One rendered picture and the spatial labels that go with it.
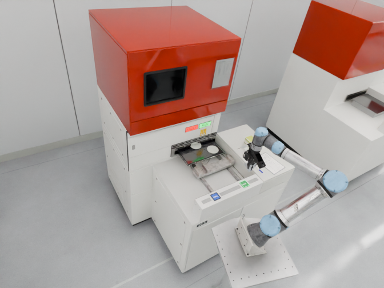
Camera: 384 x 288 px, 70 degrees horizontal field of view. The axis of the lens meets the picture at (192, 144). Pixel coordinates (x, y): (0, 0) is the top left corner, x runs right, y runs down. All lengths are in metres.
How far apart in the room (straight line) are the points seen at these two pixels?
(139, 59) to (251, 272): 1.42
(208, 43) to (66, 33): 1.70
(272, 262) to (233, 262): 0.25
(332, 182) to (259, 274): 0.71
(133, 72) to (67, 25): 1.55
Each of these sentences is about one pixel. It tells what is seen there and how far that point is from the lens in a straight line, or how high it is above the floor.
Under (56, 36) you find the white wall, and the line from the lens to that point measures 3.13.
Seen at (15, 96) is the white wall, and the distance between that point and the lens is 3.35.
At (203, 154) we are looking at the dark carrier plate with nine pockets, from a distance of 2.29.
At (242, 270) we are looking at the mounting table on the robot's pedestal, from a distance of 1.86.
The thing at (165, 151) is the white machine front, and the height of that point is 0.93.
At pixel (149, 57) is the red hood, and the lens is 1.66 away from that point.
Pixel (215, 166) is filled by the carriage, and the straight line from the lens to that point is 2.24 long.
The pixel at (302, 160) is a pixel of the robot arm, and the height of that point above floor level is 1.36.
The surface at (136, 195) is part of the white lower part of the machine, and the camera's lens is 2.46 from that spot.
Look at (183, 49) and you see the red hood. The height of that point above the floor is 1.79.
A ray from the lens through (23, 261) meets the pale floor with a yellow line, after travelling 2.93.
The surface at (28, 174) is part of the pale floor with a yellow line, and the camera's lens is 3.57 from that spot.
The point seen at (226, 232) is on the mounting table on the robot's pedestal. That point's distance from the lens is 1.95.
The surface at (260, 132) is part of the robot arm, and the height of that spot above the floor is 1.46.
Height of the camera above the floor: 2.44
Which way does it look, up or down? 41 degrees down
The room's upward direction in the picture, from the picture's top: 9 degrees clockwise
